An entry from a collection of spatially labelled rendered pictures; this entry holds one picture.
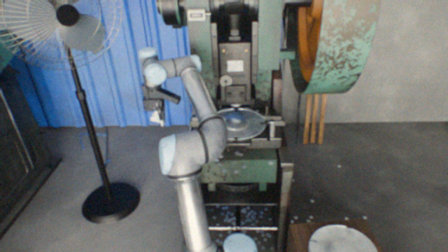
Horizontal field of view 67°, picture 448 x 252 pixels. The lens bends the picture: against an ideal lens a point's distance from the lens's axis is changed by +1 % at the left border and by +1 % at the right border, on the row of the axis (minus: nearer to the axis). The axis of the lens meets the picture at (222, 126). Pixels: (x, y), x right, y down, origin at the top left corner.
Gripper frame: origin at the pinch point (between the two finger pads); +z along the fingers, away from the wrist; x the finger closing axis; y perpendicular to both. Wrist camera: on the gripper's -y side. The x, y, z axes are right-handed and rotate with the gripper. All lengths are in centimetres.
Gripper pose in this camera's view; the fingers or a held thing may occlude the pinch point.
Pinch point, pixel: (164, 123)
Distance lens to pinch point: 158.2
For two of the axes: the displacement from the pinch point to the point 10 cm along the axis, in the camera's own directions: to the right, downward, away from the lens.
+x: -0.3, 5.3, -8.5
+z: 0.4, 8.5, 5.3
